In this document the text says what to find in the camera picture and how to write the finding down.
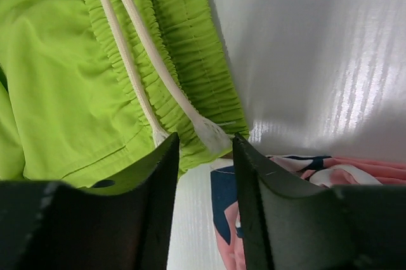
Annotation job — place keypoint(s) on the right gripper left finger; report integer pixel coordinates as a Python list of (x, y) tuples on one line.
[(122, 222)]

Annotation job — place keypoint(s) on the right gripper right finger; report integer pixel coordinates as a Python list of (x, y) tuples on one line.
[(289, 223)]

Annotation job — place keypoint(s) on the pink shark print shorts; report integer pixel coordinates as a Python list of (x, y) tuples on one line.
[(323, 171)]

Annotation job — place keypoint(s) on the lime green shorts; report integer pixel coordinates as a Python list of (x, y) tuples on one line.
[(89, 87)]

